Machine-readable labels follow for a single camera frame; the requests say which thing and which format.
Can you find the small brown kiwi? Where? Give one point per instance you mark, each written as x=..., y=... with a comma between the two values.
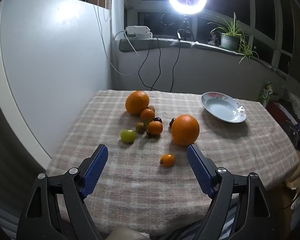
x=140, y=127
x=151, y=108

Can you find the large orange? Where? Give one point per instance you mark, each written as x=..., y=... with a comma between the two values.
x=185, y=130
x=137, y=102

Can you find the potted spider plant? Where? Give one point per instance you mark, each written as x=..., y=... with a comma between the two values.
x=228, y=41

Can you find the small mandarin with leaf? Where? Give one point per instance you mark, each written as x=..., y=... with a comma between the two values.
x=155, y=128

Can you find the pink plaid blanket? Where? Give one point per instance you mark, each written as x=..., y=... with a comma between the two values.
x=140, y=192

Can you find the black light tripod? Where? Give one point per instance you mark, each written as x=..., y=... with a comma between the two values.
x=186, y=26

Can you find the window frame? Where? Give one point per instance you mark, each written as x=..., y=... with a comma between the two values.
x=252, y=10

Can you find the white cabinet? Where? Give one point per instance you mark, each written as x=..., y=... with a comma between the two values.
x=52, y=55

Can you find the floral white plate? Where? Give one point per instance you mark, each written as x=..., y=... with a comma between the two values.
x=220, y=110

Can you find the dark red box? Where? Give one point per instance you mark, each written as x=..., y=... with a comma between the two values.
x=280, y=110

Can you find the green packaged item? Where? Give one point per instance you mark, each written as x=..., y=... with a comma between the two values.
x=266, y=93

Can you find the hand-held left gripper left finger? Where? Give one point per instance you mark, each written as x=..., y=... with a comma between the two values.
x=95, y=172

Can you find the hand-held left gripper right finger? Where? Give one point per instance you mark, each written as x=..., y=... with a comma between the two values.
x=200, y=172

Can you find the small figurine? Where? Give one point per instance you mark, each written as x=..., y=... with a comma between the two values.
x=215, y=38

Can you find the white power strip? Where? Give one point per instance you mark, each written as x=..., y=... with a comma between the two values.
x=137, y=30

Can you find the beige rounded object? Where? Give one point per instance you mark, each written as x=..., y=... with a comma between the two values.
x=125, y=233

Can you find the orange kumquat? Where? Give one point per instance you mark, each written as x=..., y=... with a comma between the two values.
x=167, y=160

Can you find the green round fruit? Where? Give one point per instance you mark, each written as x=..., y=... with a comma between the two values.
x=128, y=136

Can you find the lace cloth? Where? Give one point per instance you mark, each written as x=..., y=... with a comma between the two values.
x=298, y=102

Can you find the dark cherry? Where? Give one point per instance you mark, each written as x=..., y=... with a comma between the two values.
x=172, y=123
x=158, y=120

